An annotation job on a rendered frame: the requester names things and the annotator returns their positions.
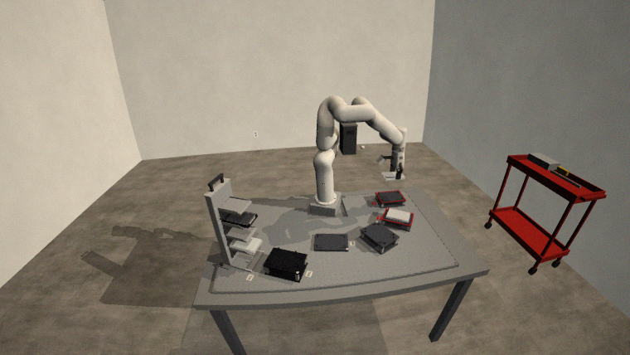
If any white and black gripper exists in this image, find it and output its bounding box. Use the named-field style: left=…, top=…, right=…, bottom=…
left=390, top=150, right=405, bottom=180

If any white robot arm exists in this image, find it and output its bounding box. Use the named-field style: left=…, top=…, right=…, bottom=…
left=313, top=95, right=407, bottom=206

